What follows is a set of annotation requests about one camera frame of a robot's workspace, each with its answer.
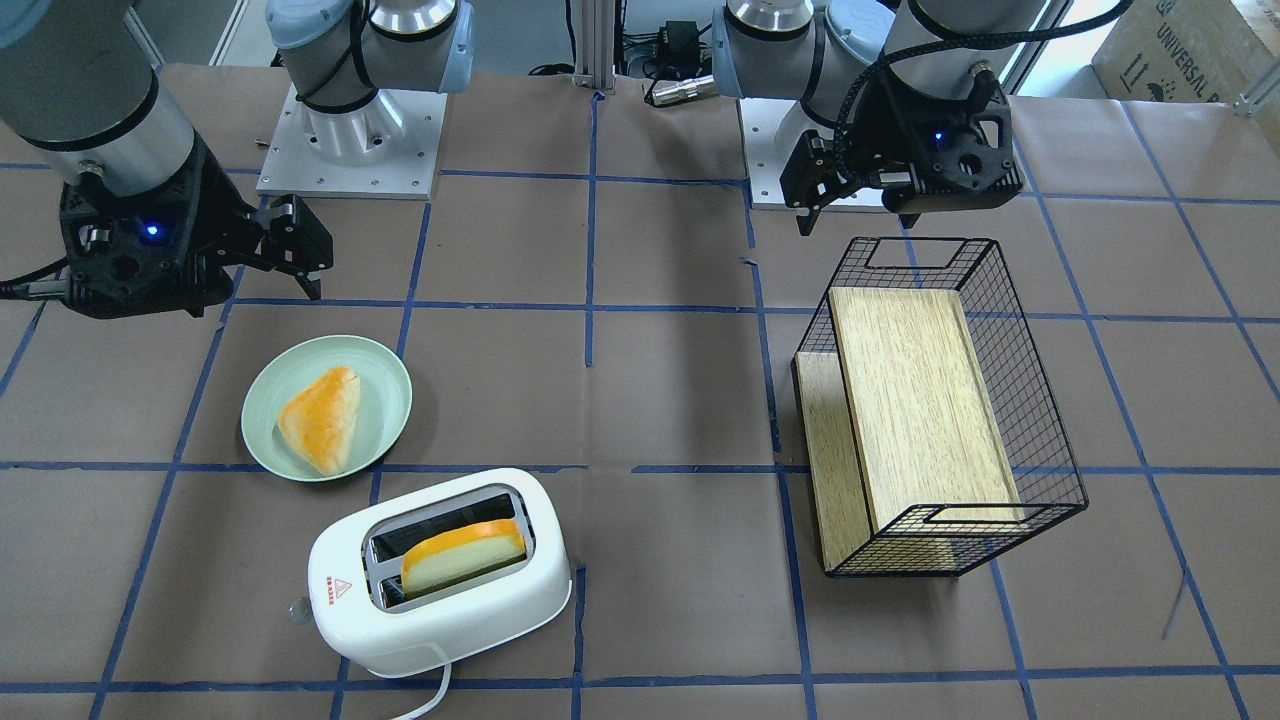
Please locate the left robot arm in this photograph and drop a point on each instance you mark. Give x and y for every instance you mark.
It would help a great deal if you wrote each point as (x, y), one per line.
(820, 56)

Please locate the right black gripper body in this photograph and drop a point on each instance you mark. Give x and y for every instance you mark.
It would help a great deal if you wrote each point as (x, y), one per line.
(213, 208)

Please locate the white toaster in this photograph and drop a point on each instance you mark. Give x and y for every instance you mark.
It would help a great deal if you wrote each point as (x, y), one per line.
(355, 590)

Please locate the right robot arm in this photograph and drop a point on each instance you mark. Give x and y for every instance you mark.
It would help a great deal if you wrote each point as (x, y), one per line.
(78, 87)

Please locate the bread slice in toaster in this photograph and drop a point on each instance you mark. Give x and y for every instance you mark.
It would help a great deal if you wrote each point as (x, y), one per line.
(459, 554)

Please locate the black power adapter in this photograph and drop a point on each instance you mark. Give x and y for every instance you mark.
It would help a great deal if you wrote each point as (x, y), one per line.
(678, 42)

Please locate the light green plate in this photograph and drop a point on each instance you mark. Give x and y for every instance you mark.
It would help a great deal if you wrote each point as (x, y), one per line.
(386, 400)

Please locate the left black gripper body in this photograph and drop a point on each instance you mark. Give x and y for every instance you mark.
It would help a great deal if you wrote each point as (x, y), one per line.
(886, 127)

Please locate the aluminium frame post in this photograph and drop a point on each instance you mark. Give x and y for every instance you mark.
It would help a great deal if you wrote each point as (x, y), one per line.
(596, 41)

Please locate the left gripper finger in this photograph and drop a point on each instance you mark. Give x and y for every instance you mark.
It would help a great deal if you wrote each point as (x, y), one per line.
(811, 181)

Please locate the cardboard box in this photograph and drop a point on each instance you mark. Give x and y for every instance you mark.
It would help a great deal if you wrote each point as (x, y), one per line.
(1187, 51)

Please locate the wooden board insert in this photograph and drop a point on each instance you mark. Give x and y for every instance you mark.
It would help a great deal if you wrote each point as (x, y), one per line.
(909, 472)

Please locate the triangular bread on plate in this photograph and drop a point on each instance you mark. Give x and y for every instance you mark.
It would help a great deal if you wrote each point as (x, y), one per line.
(319, 423)

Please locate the black wire basket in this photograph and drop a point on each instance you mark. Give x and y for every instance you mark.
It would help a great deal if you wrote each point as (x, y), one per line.
(1028, 419)

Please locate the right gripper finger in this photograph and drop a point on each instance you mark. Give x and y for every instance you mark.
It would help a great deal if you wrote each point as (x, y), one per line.
(297, 244)

